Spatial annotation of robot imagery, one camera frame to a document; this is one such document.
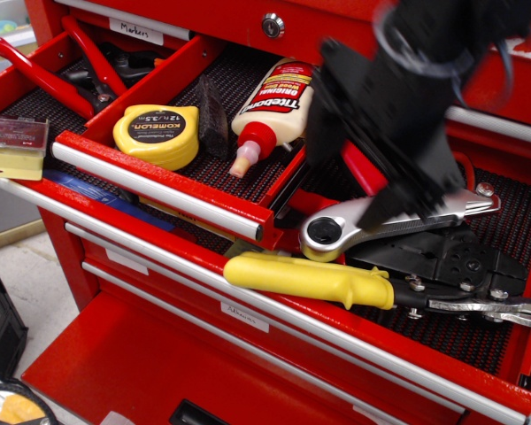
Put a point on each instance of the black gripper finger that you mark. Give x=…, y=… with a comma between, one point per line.
x=392, y=201
x=325, y=133

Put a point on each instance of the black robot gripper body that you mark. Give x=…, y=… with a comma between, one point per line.
x=393, y=104

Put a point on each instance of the silver box cutter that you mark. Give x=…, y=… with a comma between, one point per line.
x=328, y=233

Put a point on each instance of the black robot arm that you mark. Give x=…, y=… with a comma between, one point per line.
x=487, y=24

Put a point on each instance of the red upper small drawer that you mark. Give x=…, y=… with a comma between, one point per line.
x=204, y=190

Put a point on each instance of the red wide middle drawer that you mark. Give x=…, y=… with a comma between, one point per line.
x=421, y=368

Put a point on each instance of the red open bottom drawer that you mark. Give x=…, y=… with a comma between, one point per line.
x=143, y=362

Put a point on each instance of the Titebond wood glue bottle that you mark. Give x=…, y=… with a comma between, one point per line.
x=275, y=114

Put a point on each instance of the black red crimping tool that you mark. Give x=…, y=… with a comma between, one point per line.
x=451, y=256

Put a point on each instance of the silver cabinet lock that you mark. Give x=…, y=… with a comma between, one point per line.
x=273, y=25

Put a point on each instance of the black triangular rubber block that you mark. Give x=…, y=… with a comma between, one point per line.
x=212, y=124

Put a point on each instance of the yellow tape measure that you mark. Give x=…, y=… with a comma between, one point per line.
x=163, y=135

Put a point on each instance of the red tool chest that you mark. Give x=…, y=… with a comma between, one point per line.
x=156, y=25

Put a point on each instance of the blue flat package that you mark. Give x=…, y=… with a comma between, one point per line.
x=105, y=197

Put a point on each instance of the clear plastic case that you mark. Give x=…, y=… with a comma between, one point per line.
x=23, y=135

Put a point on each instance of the yellow sponge block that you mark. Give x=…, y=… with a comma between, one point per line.
x=21, y=164

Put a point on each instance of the red handled scissors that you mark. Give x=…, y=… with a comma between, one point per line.
x=468, y=168

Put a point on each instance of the yellow handled tin snips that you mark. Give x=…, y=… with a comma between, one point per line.
x=373, y=287

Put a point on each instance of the red handled spring clamp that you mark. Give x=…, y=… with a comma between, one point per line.
x=107, y=73

